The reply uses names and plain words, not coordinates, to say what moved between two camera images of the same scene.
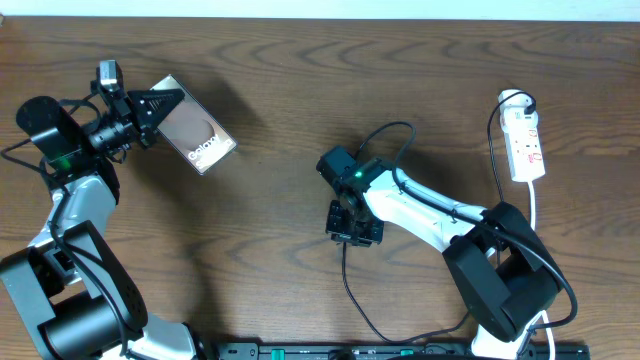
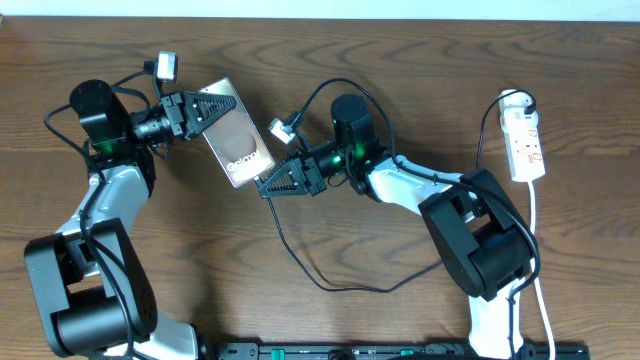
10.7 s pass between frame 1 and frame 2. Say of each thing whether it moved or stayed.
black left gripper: moved
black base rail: stayed
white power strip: stayed
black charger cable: moved
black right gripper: moved
